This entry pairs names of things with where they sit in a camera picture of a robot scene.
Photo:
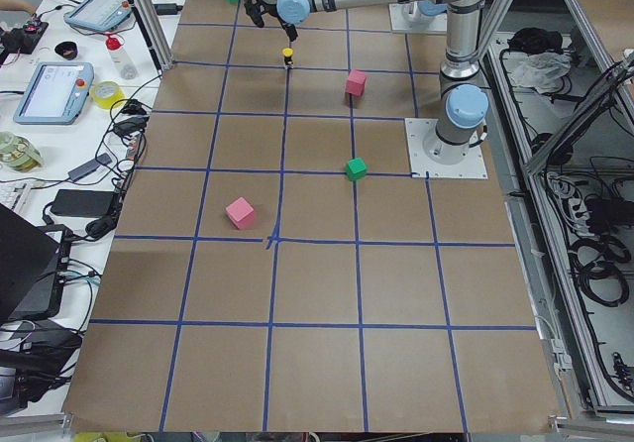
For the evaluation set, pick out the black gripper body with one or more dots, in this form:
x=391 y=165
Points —
x=289 y=30

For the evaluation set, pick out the black laptop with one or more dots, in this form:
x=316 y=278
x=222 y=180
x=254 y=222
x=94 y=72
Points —
x=33 y=259

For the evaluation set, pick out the yellow tape roll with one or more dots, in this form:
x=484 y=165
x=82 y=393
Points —
x=107 y=95

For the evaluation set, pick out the black power adapter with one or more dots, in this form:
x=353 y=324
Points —
x=82 y=203

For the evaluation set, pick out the black bowl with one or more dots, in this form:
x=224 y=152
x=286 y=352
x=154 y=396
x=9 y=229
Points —
x=67 y=50

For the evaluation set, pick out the bystander hand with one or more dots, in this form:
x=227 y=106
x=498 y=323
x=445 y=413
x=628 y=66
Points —
x=17 y=5

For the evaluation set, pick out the teach pendant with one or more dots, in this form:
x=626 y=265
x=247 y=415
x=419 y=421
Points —
x=56 y=94
x=99 y=16

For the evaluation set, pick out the pink cube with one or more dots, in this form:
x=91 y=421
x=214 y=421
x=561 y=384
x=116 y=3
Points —
x=356 y=83
x=241 y=213

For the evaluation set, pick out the red capped squeeze bottle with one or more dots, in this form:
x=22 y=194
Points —
x=120 y=58

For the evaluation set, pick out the lower teach pendant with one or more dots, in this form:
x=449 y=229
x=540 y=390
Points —
x=56 y=94

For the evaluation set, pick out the yellow push button switch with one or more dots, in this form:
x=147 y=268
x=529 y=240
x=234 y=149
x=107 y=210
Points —
x=288 y=61

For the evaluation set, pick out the white cloth rag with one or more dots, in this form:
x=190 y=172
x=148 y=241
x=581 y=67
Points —
x=543 y=72

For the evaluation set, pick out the pink cube near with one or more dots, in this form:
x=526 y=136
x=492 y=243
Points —
x=241 y=213

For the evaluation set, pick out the upper teach pendant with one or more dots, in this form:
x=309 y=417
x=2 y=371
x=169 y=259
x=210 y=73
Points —
x=99 y=16

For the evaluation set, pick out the green cube centre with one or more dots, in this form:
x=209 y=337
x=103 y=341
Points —
x=356 y=169

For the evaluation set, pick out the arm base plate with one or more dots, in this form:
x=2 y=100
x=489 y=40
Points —
x=437 y=26
x=430 y=157

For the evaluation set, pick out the aluminium frame post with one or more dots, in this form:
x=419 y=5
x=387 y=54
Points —
x=154 y=37

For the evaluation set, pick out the pink cube far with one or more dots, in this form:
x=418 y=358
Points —
x=356 y=83

